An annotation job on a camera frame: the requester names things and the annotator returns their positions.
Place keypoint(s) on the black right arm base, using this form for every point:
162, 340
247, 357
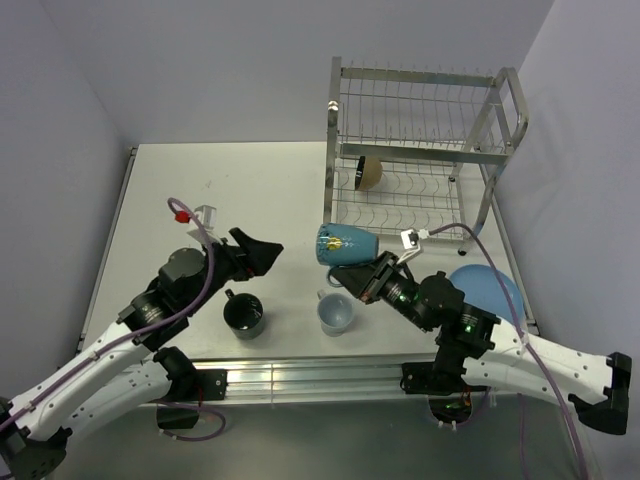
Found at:
420, 378

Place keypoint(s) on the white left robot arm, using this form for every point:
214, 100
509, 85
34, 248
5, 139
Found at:
35, 436

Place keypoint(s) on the black and tan bowl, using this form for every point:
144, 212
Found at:
368, 173

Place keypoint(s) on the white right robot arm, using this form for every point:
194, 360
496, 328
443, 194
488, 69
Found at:
477, 349

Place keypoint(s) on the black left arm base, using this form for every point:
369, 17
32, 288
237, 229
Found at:
185, 406

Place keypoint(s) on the light blue plate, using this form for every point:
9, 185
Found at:
482, 290

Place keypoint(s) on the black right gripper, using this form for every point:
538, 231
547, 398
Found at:
356, 277

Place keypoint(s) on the dark green mug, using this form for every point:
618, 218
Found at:
243, 313

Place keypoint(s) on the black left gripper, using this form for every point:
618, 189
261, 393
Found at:
262, 254

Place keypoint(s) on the aluminium mounting rail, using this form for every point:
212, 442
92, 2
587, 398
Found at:
310, 377

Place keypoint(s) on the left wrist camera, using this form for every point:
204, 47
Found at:
200, 225

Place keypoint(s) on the pale blue mug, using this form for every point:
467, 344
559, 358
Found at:
335, 312

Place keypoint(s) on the blue mug white interior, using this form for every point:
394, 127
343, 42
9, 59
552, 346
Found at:
340, 245

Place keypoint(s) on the steel two-tier dish rack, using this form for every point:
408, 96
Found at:
444, 139

